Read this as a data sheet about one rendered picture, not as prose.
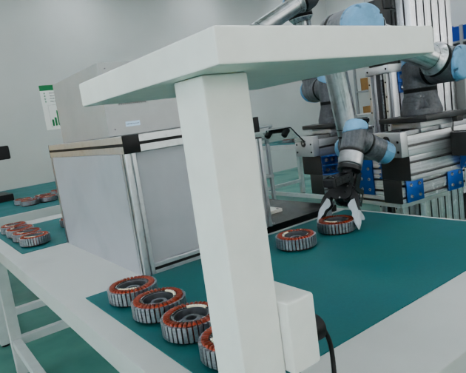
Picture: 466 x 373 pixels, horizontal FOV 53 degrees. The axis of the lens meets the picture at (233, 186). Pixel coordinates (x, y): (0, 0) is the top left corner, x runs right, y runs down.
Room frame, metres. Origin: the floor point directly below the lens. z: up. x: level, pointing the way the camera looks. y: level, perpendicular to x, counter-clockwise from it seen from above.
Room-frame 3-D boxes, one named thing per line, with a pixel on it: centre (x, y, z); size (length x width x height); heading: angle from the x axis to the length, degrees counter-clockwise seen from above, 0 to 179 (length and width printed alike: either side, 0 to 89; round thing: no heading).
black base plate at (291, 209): (1.74, 0.02, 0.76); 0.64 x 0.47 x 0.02; 35
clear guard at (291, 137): (1.63, -0.07, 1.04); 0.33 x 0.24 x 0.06; 125
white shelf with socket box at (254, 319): (0.68, -0.04, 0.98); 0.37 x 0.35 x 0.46; 35
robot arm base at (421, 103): (1.77, -0.75, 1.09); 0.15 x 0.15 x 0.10
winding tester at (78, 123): (1.57, 0.28, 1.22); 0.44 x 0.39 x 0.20; 35
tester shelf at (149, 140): (1.56, 0.27, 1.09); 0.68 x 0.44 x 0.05; 35
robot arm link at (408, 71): (1.76, -0.75, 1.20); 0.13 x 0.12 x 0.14; 24
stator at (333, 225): (1.35, -0.29, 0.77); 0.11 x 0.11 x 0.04
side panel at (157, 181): (1.25, 0.15, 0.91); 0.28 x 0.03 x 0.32; 125
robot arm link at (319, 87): (2.22, -0.52, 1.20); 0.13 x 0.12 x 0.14; 20
